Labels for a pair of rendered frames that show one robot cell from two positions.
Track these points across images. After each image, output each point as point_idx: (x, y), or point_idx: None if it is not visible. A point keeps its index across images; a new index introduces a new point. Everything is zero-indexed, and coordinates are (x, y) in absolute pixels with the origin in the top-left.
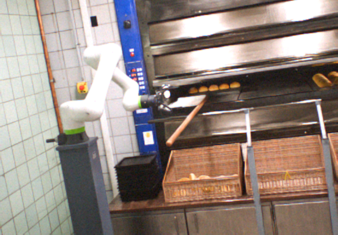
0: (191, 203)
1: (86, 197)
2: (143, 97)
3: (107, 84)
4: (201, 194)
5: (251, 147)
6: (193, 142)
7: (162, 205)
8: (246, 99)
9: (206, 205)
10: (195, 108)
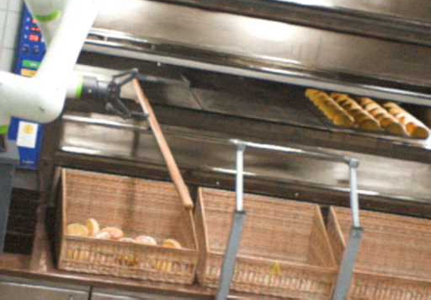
0: (108, 281)
1: None
2: (88, 81)
3: (76, 60)
4: (126, 267)
5: (245, 214)
6: (105, 163)
7: (54, 273)
8: (221, 115)
9: (131, 289)
10: (151, 115)
